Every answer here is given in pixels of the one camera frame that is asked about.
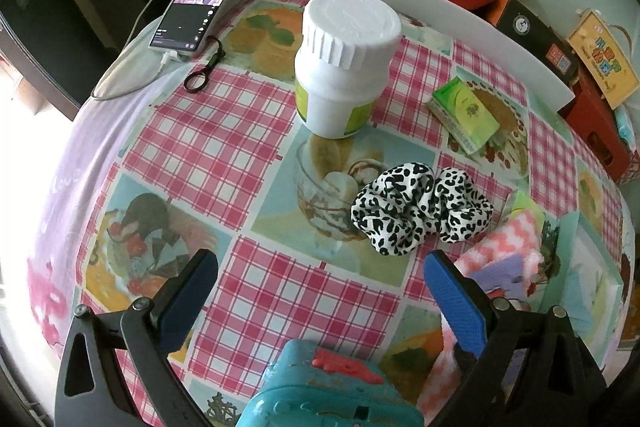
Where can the dark cabinet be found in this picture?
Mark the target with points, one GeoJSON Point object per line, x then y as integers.
{"type": "Point", "coordinates": [75, 7]}

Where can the white plastic pill bottle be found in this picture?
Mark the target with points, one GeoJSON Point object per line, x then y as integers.
{"type": "Point", "coordinates": [345, 57]}

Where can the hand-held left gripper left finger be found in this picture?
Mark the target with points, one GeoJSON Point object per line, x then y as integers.
{"type": "Point", "coordinates": [187, 302]}

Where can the wet wipes pack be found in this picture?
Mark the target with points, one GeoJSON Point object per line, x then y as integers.
{"type": "Point", "coordinates": [629, 129]}

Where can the black box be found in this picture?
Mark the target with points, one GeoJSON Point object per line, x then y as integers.
{"type": "Point", "coordinates": [537, 37]}

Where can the pink checkered cloth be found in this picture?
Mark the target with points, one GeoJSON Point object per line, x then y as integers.
{"type": "Point", "coordinates": [510, 247]}

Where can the purple cloth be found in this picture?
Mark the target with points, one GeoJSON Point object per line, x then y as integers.
{"type": "Point", "coordinates": [505, 277]}

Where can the pink checkered printed tablecloth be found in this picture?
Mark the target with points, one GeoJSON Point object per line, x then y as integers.
{"type": "Point", "coordinates": [240, 117]}

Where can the teal-rimmed tray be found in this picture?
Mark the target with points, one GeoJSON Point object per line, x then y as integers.
{"type": "Point", "coordinates": [595, 277]}

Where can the smartphone with lit screen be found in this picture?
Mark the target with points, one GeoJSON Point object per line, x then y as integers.
{"type": "Point", "coordinates": [200, 2]}

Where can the teal plastic toy case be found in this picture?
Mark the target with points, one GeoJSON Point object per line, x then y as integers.
{"type": "Point", "coordinates": [330, 397]}

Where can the white board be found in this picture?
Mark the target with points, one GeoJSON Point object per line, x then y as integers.
{"type": "Point", "coordinates": [475, 32]}

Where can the small green cardboard box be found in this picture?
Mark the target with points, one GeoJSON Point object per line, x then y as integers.
{"type": "Point", "coordinates": [467, 114]}

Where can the light green cloth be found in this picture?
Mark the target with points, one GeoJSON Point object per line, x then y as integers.
{"type": "Point", "coordinates": [525, 204]}

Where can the brown cardboard piece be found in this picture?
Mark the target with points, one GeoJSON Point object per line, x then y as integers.
{"type": "Point", "coordinates": [500, 9]}

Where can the black and white leopard scrunchie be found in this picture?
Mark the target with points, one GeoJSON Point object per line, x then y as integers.
{"type": "Point", "coordinates": [400, 207]}

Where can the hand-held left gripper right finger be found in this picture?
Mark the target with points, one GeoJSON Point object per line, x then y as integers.
{"type": "Point", "coordinates": [455, 302]}

